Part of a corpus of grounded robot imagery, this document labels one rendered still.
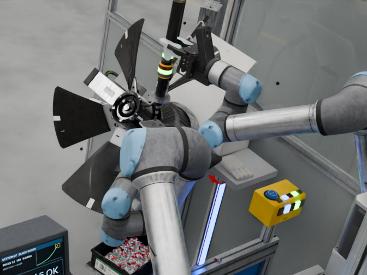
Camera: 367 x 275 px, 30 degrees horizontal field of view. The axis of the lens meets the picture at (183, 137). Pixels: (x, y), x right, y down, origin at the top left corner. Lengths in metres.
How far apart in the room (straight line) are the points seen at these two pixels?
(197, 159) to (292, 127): 0.29
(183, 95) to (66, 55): 2.93
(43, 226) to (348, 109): 0.80
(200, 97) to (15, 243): 1.10
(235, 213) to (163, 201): 1.58
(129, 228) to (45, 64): 3.36
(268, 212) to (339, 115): 0.62
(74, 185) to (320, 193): 1.01
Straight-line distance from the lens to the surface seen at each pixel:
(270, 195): 2.28
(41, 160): 4.14
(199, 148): 1.67
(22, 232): 1.69
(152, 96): 2.20
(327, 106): 1.77
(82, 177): 2.30
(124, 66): 2.51
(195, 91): 2.54
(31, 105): 4.68
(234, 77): 1.98
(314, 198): 2.80
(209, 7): 2.71
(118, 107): 2.31
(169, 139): 1.64
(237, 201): 3.12
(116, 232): 1.97
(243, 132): 1.86
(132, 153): 1.60
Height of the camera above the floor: 2.34
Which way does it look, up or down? 31 degrees down
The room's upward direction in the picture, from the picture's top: 13 degrees clockwise
